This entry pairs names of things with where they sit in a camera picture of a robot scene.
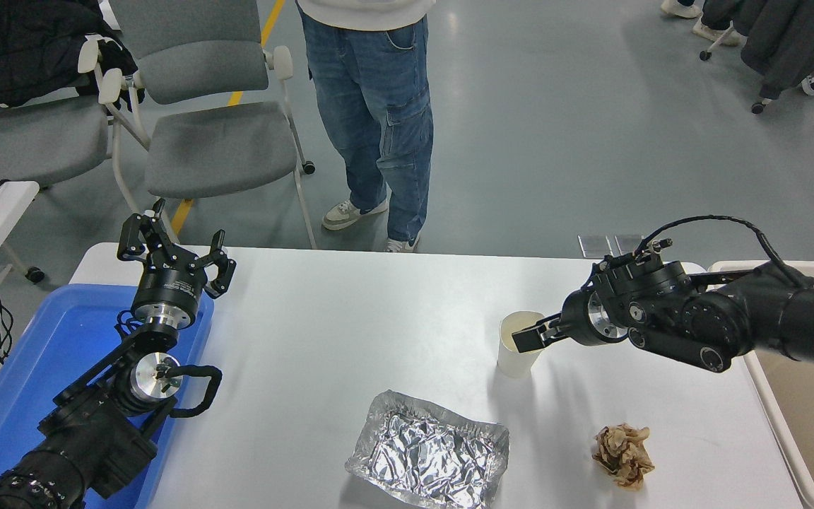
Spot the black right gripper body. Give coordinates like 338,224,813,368
560,288,603,348

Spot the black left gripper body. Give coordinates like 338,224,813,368
130,262,208,319

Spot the white paper cup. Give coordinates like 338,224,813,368
497,311,546,378

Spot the grey folding chair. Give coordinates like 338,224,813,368
0,35,148,189
98,0,318,250

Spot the blue plastic tray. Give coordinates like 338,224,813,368
0,283,215,509

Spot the crumpled tan paper ball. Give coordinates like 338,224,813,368
593,423,656,490

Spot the silver foil tray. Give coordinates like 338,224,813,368
345,390,510,509

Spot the person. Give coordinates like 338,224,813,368
660,0,743,47
296,0,437,253

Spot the black jacket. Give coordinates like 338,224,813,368
0,0,138,128

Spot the white wheeled chair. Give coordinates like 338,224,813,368
699,21,814,115

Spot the dark grey coat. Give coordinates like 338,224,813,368
732,0,814,100

